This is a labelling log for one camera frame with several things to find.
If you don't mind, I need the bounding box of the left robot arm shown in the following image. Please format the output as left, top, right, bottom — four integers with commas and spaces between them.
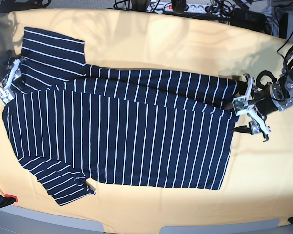
225, 45, 293, 141

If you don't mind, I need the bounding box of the grey pad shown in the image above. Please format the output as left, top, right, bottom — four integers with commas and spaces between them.
0, 211, 103, 234
159, 219, 280, 234

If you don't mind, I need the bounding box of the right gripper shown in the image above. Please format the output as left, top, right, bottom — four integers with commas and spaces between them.
0, 57, 26, 93

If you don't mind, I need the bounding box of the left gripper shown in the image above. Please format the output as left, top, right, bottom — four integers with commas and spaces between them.
232, 81, 290, 134

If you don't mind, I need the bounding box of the white power strip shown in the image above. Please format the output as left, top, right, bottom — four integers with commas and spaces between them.
147, 1, 219, 14

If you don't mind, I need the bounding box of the yellow table cloth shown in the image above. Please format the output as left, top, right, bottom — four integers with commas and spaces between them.
0, 9, 293, 234

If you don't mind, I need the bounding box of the navy white striped T-shirt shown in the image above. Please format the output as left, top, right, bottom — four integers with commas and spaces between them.
2, 27, 238, 206

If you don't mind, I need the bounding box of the black round object top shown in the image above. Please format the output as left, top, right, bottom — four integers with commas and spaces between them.
171, 0, 187, 14

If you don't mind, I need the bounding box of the grey pad bottom left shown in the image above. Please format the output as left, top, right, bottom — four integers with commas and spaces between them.
0, 211, 103, 234

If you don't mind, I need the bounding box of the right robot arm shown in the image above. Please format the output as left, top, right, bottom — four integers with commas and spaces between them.
0, 50, 26, 95

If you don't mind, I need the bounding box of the grey pad bottom right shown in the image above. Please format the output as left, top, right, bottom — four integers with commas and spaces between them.
159, 219, 280, 234

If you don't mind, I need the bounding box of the black power adapter box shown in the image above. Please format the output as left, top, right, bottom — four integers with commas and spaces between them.
230, 8, 266, 26

